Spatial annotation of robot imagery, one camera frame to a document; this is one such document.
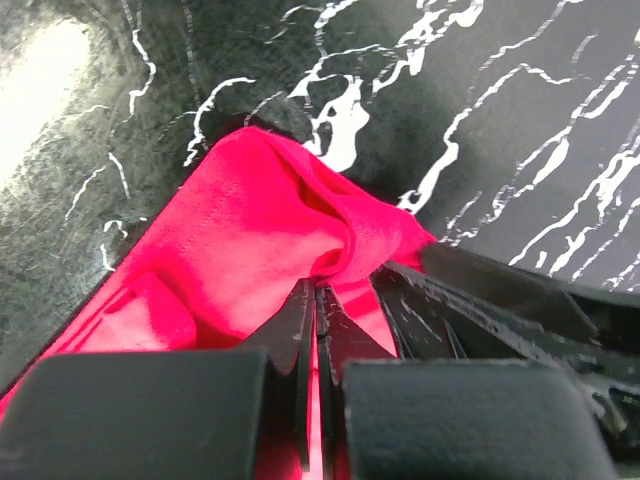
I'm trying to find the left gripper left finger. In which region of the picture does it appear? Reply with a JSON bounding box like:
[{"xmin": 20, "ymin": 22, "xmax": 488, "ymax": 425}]
[{"xmin": 1, "ymin": 280, "xmax": 315, "ymax": 479}]

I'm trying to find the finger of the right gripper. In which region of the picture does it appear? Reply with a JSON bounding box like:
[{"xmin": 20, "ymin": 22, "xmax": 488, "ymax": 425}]
[
  {"xmin": 420, "ymin": 243, "xmax": 598, "ymax": 343},
  {"xmin": 372, "ymin": 263, "xmax": 639, "ymax": 385}
]

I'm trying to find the red polo shirt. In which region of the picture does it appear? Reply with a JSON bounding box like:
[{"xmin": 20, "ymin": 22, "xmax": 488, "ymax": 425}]
[{"xmin": 0, "ymin": 125, "xmax": 436, "ymax": 480}]

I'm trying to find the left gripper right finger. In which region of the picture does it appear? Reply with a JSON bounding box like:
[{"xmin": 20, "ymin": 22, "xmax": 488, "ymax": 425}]
[{"xmin": 316, "ymin": 288, "xmax": 615, "ymax": 479}]

